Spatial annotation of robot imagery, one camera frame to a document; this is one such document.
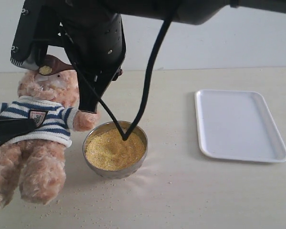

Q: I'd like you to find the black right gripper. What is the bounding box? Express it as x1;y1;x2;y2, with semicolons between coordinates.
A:
10;0;126;114

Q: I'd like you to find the dark red wooden spoon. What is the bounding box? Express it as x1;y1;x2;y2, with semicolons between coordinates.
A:
35;54;123;77

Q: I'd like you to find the beige teddy bear striped shirt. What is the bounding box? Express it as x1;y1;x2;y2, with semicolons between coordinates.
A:
0;70;100;209

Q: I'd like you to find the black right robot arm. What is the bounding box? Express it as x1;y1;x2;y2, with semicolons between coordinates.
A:
10;0;286;113

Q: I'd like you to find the yellow millet grain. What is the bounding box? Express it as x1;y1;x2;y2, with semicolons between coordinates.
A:
85;129;145;171

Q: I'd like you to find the steel bowl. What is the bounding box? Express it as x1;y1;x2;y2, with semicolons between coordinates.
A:
82;122;148;179

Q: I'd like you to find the white plastic tray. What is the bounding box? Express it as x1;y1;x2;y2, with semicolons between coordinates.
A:
195;89;286;163

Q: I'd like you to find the black cable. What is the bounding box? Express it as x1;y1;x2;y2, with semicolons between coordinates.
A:
59;0;179;141

